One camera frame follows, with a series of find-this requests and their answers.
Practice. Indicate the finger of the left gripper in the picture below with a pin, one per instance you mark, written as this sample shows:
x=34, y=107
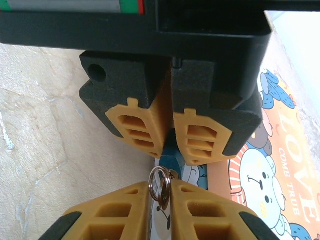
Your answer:
x=195, y=90
x=125, y=82

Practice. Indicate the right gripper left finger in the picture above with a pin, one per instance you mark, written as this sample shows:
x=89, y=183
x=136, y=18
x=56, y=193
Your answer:
x=112, y=220

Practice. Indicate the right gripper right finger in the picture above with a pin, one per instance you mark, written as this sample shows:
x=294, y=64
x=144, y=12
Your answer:
x=212, y=220

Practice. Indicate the brass key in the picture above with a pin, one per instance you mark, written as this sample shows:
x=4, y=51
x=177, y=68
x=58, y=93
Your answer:
x=174, y=175

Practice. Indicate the blue padlock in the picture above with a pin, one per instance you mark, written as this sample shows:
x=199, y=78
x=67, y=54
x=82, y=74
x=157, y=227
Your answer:
x=170, y=160

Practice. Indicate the orange LOVE card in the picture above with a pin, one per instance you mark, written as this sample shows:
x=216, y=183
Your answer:
x=287, y=175

